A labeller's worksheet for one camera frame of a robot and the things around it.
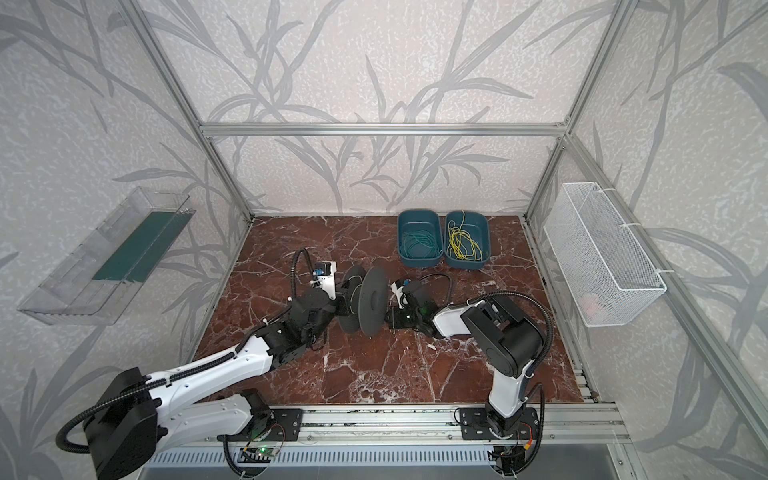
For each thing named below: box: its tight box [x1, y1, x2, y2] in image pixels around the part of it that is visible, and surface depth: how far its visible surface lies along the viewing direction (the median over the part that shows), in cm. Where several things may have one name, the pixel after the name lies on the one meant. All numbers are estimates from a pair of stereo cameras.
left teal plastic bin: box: [397, 208, 444, 268], surface depth 113 cm
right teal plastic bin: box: [444, 210, 491, 270], surface depth 116 cm
